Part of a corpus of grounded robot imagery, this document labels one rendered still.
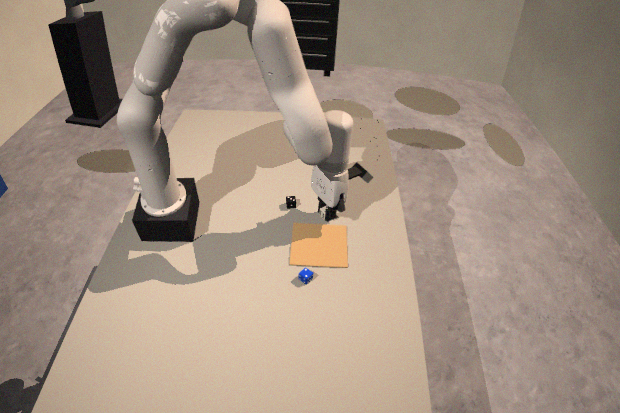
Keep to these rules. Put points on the tan square mat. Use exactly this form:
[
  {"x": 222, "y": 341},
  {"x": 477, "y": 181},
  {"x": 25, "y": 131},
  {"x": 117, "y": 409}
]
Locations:
[{"x": 319, "y": 245}]

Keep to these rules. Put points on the blue die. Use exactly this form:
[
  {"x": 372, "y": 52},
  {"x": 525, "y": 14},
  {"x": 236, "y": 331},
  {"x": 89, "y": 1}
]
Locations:
[{"x": 305, "y": 275}]

